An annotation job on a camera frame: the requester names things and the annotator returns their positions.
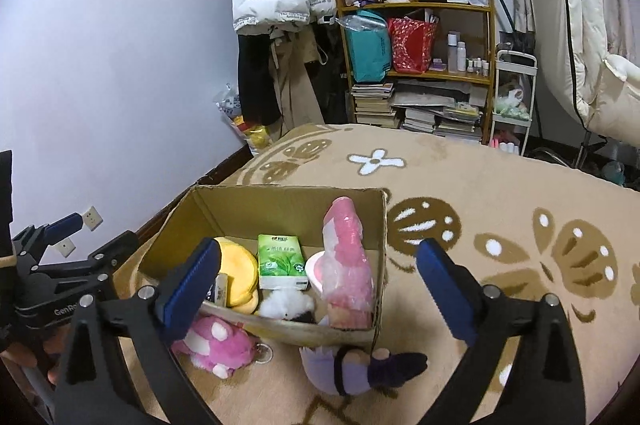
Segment red shopping bag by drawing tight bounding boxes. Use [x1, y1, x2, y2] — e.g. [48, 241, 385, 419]
[387, 16, 440, 73]

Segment wooden shelf rack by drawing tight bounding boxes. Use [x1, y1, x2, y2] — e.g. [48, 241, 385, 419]
[332, 0, 497, 146]

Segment person's left hand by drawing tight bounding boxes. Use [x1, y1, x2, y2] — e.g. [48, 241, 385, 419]
[0, 342, 59, 386]

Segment green tissue pack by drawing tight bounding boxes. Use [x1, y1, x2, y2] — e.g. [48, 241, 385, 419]
[256, 233, 308, 291]

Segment purple-clothed plush doll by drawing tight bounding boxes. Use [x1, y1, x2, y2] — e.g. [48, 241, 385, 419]
[299, 345, 430, 398]

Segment pink cloth packet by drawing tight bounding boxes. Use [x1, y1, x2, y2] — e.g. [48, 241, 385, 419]
[320, 198, 376, 331]

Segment white trolley cart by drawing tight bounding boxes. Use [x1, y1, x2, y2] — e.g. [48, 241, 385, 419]
[490, 50, 538, 156]

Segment teal shopping bag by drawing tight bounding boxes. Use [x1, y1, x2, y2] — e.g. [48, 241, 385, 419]
[342, 11, 392, 83]

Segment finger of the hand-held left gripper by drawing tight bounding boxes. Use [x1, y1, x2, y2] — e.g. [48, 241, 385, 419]
[37, 230, 140, 287]
[12, 213, 84, 257]

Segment black hanging trousers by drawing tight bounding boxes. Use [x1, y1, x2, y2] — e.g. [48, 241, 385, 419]
[237, 32, 281, 126]

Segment stack of books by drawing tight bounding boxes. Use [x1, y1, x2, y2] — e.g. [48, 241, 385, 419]
[350, 82, 401, 129]

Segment printed cardboard box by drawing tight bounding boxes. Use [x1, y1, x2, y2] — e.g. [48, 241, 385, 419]
[137, 185, 390, 348]

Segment pink pig plush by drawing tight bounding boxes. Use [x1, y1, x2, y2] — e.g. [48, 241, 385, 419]
[304, 251, 328, 293]

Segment yellow plush toy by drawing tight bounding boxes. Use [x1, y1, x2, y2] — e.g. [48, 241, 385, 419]
[212, 237, 261, 315]

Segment beige butterfly printed blanket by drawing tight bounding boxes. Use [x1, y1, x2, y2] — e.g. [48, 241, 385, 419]
[120, 122, 640, 425]

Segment white padded recliner chair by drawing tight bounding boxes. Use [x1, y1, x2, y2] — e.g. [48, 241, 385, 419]
[522, 0, 640, 141]

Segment plastic bag of snacks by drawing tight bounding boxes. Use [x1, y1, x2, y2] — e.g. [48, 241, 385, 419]
[216, 84, 274, 156]

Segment white and black fluffy plush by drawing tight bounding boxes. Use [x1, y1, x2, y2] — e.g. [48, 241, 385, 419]
[257, 290, 318, 323]

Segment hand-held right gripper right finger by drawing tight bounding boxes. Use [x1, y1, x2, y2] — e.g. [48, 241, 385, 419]
[415, 239, 586, 425]

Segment pink bear plush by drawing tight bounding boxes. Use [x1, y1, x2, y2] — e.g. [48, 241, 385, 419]
[170, 312, 262, 379]

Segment pile of papers and books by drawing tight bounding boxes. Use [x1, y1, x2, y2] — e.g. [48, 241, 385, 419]
[395, 78, 488, 141]

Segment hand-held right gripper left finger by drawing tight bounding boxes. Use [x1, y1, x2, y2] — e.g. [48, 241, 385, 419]
[52, 237, 223, 425]

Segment beige hanging trousers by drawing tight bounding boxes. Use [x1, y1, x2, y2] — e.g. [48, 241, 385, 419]
[267, 30, 326, 128]

